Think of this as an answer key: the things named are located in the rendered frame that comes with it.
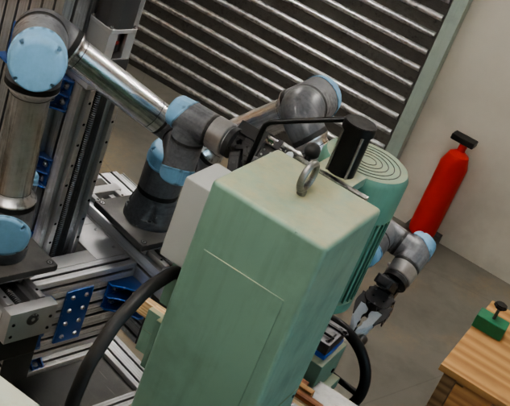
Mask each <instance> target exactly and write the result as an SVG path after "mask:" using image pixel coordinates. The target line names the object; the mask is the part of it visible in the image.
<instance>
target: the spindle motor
mask: <svg viewBox="0 0 510 406"><path fill-rule="evenodd" d="M337 140H338V138H336V139H331V140H330V141H329V142H328V143H326V144H325V145H324V146H323V148H322V149H321V153H320V155H319V157H318V159H317V161H319V162H321V161H322V160H324V159H326V158H328V157H330V156H331V153H332V151H333V149H334V146H335V144H336V142H337ZM357 172H358V173H360V174H361V175H363V176H365V177H366V181H365V183H364V185H363V187H361V188H359V189H357V190H359V191H360V192H361V193H364V194H365V195H367V196H369V197H368V200H367V202H369V203H370V204H372V205H374V206H375V207H377V208H378V209H379V211H380V213H379V216H378V219H377V221H376V223H375V225H374V227H373V229H372V232H371V234H370V236H369V238H368V240H367V243H366V245H365V247H364V248H363V251H362V253H361V255H360V257H359V260H358V262H357V263H356V265H355V269H354V270H353V272H352V274H351V276H350V279H349V281H348V283H347V285H346V287H345V289H344V292H343V294H342V296H341V298H340V300H339V302H338V305H337V307H336V309H335V310H334V313H333V314H339V313H343V312H345V311H346V310H348V308H349V307H350V305H351V303H352V301H353V299H354V298H355V295H356V293H357V291H358V289H359V286H360V284H361V283H362V281H363V278H364V276H365V274H366V272H367V269H368V268H369V266H370V264H371V261H372V259H373V257H374V255H375V253H376V251H377V249H378V247H379V244H380V242H381V240H382V238H383V236H384V234H385V232H386V230H387V228H388V225H389V223H390V221H391V220H392V217H393V215H394V213H395V212H396V209H397V206H398V205H399V203H400V200H401V198H402V196H403V195H404V192H405V189H406V188H407V186H408V172H407V170H406V168H405V166H404V165H403V164H402V163H401V162H400V161H399V160H398V159H397V158H396V157H394V156H393V155H391V154H390V153H388V152H387V151H385V150H383V149H381V148H380V147H377V146H375V145H373V144H370V143H369V144H368V147H367V149H366V151H365V154H364V156H363V159H362V161H361V163H360V165H359V168H358V170H357Z"/></svg>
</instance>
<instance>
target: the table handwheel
mask: <svg viewBox="0 0 510 406"><path fill-rule="evenodd" d="M330 320H331V321H333V322H335V323H336V324H338V325H340V326H341V327H342V328H344V329H346V330H347V332H348V334H349V336H347V337H344V338H345V339H346V340H347V341H348V342H349V343H350V345H351V347H352V348H353V350H354V352H355V354H356V357H357V359H358V362H359V371H360V376H359V385H358V387H357V389H356V388H355V387H353V386H352V385H350V384H349V383H348V382H347V381H345V380H344V379H342V378H341V377H340V376H339V375H337V374H336V373H335V372H334V374H335V375H336V376H338V377H339V378H340V380H339V381H338V383H339V384H340V385H341V386H343V387H344V388H345V389H346V390H347V391H348V392H350V393H351V394H352V395H353V396H352V397H351V398H350V399H349V400H350V401H351V402H353V403H354V404H356V405H358V406H359V405H360V404H361V403H362V402H363V400H364V399H365V397H366V395H367V393H368V391H369V387H370V384H371V363H370V359H369V356H368V353H367V350H366V348H365V346H364V344H363V342H362V341H361V339H360V338H359V336H358V334H357V333H356V332H355V331H354V330H353V329H352V328H351V327H350V326H349V325H348V324H347V323H345V322H344V321H343V320H342V319H340V318H339V317H336V316H335V315H333V316H332V317H331V319H330Z"/></svg>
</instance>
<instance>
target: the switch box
mask: <svg viewBox="0 0 510 406"><path fill-rule="evenodd" d="M230 172H231V171H230V170H228V169H227V168H224V167H223V166H222V165H220V164H214V165H211V166H209V167H207V168H205V169H203V170H200V171H199V172H196V173H194V174H192V175H190V176H187V177H186V179H185V183H184V186H183V188H182V190H181V193H180V197H179V200H178V202H177V204H176V208H175V211H174V214H173V216H172V220H171V222H170V225H169V227H168V232H167V233H166V236H165V239H164V243H163V246H162V247H161V251H160V254H161V255H162V256H164V257H165V258H167V259H169V260H170V261H172V262H174V263H175V264H176V265H178V266H179V267H182V265H183V263H184V261H185V256H186V255H187V252H188V249H189V246H190V243H191V241H192V239H193V235H194V232H195V230H196V228H197V224H198V222H199V219H200V216H201V213H202V210H203V208H204V206H205V202H206V200H207V197H208V195H209V191H210V189H211V186H212V183H213V182H214V181H215V180H216V179H217V178H219V177H221V176H224V175H226V174H228V173H230Z"/></svg>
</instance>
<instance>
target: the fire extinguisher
mask: <svg viewBox="0 0 510 406"><path fill-rule="evenodd" d="M450 138H451V139H453V140H454V141H456V142H458V143H460V144H459V146H458V149H450V150H449V151H448V152H447V153H446V154H445V155H444V156H443V157H441V159H440V161H439V163H438V165H437V167H436V169H435V172H434V174H433V176H432V178H431V180H430V182H429V184H428V186H427V188H426V190H425V192H424V194H423V196H422V198H421V201H420V203H419V205H418V206H417V209H416V211H415V213H414V215H413V217H412V218H411V219H410V220H409V221H407V222H406V223H405V224H403V225H402V227H403V228H405V229H406V230H407V231H408V232H410V233H411V234H413V233H414V232H416V231H423V232H424V233H427V234H429V235H430V236H431V237H432V238H433V239H434V241H435V243H436V245H437V244H438V243H439V242H440V240H441V238H442V234H440V233H438V232H437V230H438V228H439V226H440V225H441V223H442V220H443V218H444V217H445V215H446V212H447V210H448V208H449V207H450V204H451V202H452V200H453V199H454V196H455V194H456V192H457V191H458V188H459V186H460V184H461V183H462V180H463V178H464V176H465V175H466V172H467V169H468V162H469V157H468V155H467V154H466V152H465V151H466V149H467V148H470V149H471V150H472V149H473V148H475V147H476V146H477V144H478V141H477V140H475V139H473V138H471V137H469V136H468V135H465V134H463V133H462V132H460V131H458V130H457V131H455V132H454V133H452V135H451V136H450Z"/></svg>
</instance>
